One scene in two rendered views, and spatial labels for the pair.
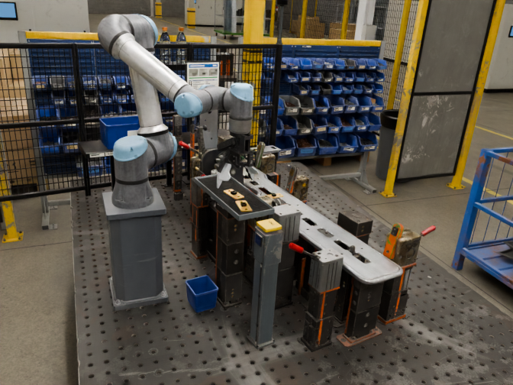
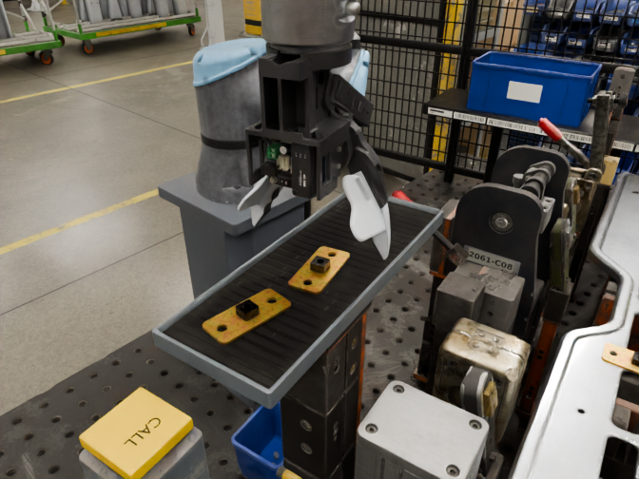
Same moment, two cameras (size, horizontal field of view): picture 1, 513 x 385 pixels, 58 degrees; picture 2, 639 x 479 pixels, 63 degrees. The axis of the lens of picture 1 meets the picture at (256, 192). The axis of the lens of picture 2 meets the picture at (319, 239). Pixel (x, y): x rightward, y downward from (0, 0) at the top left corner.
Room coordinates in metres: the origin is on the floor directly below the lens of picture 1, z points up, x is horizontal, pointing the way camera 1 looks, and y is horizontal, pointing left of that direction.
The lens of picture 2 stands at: (1.32, -0.34, 1.49)
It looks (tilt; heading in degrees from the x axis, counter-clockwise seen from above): 31 degrees down; 65
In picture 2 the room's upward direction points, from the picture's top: straight up
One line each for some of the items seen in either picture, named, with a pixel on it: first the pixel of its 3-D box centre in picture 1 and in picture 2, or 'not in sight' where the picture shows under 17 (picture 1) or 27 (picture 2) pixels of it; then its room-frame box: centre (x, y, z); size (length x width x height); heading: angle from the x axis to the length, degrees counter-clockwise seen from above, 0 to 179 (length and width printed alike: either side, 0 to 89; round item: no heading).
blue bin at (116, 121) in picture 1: (130, 131); (532, 86); (2.47, 0.71, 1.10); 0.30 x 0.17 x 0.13; 122
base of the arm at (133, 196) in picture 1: (132, 188); (239, 157); (1.55, 0.45, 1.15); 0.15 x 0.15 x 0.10
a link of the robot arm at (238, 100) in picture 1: (240, 101); not in sight; (1.50, 0.07, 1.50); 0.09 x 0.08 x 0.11; 63
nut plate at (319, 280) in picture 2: (233, 192); (319, 265); (1.52, 0.08, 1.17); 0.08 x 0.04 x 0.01; 38
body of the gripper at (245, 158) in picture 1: (240, 148); (305, 118); (1.50, 0.06, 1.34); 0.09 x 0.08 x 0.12; 38
